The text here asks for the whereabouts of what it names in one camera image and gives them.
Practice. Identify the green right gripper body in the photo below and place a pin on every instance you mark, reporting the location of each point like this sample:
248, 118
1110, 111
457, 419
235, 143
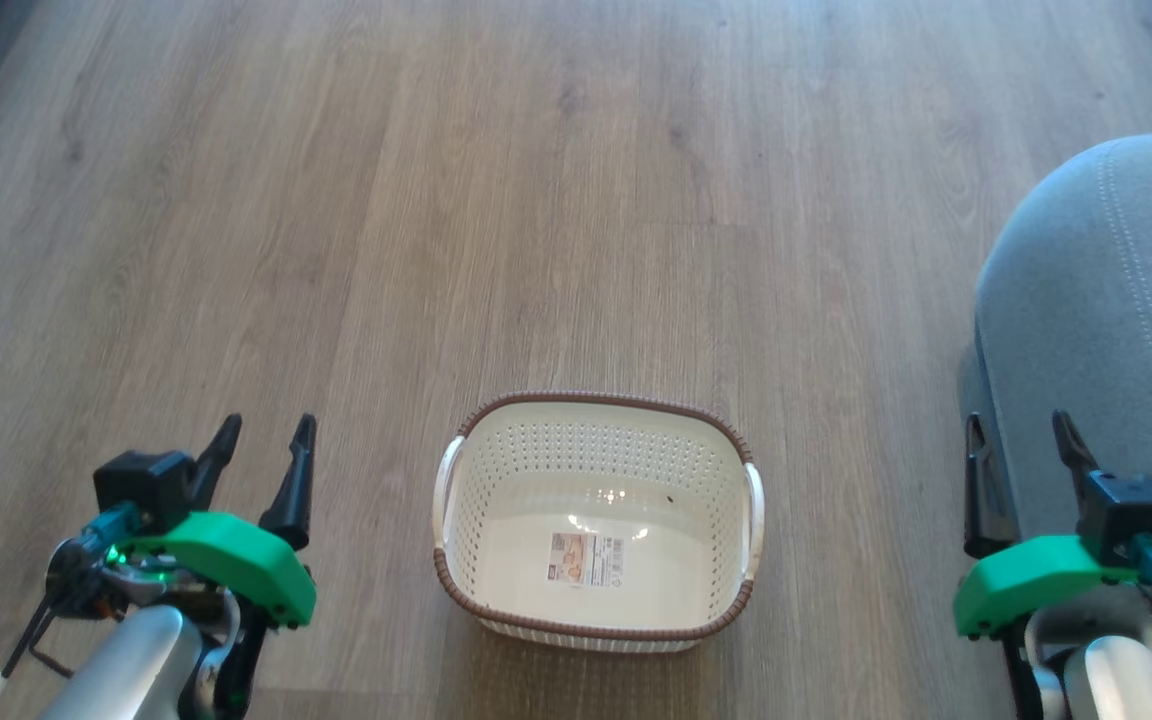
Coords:
1026, 580

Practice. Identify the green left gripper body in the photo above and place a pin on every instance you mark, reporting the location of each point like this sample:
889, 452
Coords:
236, 555

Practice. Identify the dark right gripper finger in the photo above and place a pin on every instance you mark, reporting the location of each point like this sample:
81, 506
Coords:
984, 500
1074, 455

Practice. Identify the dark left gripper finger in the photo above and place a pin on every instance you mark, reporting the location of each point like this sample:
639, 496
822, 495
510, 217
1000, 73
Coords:
214, 465
291, 500

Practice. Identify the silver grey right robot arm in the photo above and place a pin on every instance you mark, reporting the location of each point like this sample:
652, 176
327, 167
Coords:
1126, 680

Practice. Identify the grey fabric sofa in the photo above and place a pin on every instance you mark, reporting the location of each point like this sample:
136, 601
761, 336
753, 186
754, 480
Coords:
1086, 330

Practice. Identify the white laundry basket brown rim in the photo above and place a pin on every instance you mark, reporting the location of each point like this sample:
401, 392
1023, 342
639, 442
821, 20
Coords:
596, 450

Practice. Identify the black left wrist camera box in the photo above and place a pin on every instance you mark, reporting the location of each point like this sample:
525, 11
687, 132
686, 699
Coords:
141, 485

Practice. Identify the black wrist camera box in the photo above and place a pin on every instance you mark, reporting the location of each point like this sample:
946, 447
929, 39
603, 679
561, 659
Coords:
141, 485
1131, 515

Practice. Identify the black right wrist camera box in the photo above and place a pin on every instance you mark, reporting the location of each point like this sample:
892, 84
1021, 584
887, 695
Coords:
1131, 515

